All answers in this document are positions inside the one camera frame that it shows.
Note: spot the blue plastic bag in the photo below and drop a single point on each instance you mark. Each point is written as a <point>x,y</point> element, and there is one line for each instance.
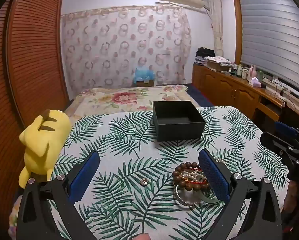
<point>144,74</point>

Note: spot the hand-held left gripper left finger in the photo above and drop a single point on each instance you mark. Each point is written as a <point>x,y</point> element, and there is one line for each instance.
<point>85,171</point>

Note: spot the row of cosmetic bottles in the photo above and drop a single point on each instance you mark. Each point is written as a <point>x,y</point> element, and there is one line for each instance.
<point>239,71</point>

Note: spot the pale green jade bangle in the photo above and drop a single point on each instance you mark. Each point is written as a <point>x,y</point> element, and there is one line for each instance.
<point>209,200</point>

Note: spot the cream tied curtain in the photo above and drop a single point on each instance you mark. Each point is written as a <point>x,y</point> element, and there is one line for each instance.
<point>217,25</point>

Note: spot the white power strip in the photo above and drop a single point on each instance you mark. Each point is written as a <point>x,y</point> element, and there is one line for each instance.
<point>268,80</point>

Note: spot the cardboard box with floral cloth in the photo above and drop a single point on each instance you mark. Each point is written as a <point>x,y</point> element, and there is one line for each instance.
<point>218,65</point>

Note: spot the brown louvred wardrobe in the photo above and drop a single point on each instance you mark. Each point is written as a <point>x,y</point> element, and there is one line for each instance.
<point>32,55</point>

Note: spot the silver rhinestone bangle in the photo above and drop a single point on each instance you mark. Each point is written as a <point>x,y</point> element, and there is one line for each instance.
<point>177,193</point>

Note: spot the grey window blind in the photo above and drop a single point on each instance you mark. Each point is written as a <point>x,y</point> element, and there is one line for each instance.
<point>272,35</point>

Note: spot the yellow plush toy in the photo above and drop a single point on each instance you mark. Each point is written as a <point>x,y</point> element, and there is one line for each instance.
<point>44,140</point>

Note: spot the green leaf print tablecloth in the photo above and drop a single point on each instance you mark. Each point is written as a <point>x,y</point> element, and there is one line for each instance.
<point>129,155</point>

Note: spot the person's right hand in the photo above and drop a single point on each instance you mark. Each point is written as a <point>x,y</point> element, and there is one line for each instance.
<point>291,195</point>

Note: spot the black square box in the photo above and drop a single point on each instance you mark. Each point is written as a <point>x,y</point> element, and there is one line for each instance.
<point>179,130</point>

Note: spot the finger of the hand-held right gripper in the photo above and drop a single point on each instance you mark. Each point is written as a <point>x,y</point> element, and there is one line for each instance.
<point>285,128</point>
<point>274,141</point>

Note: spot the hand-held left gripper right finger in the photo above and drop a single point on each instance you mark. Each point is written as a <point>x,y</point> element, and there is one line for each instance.
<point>213,177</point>

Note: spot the pink tissue pack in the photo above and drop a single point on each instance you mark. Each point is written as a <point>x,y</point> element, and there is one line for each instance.
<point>254,82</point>

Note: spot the wooden window frame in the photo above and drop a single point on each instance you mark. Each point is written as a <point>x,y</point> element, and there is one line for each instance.
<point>236,30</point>

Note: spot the navy blue bed sheet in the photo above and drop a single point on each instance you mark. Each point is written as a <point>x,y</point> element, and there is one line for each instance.
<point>202,97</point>

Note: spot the stack of folded clothes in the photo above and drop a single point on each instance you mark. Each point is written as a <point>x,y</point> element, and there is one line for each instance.
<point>204,55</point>

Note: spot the person's left hand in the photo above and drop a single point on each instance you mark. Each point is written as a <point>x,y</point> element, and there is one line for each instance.
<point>142,237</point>

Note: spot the small brown box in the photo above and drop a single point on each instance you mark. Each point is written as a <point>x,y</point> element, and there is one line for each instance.
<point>143,83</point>

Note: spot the long wooden cabinet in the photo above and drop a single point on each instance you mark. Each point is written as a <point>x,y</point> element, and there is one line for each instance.
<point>222,87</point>

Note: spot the pink rabbit figure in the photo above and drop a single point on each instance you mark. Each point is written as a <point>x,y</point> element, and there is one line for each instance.
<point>252,72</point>

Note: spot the white pearl strand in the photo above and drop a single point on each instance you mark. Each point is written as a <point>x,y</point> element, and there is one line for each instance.
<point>190,174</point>

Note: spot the floral bed blanket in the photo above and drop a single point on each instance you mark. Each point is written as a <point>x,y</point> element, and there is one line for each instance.
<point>119,100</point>

